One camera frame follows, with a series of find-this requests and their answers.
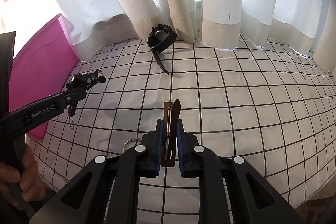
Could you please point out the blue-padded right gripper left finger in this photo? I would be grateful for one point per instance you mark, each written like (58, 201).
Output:
(106, 189)

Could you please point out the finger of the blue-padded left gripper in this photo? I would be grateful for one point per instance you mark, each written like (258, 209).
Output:
(49, 105)

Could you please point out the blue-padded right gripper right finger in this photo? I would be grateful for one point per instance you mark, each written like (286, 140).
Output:
(231, 190)

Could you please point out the black wrist watch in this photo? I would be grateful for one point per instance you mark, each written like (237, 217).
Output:
(161, 37)

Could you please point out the pink plastic tub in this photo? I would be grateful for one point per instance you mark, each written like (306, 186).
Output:
(42, 66)

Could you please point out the person's left hand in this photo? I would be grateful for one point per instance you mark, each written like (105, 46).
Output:
(31, 184)

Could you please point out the brown snap hair clip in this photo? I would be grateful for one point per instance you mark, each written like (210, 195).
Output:
(171, 112)

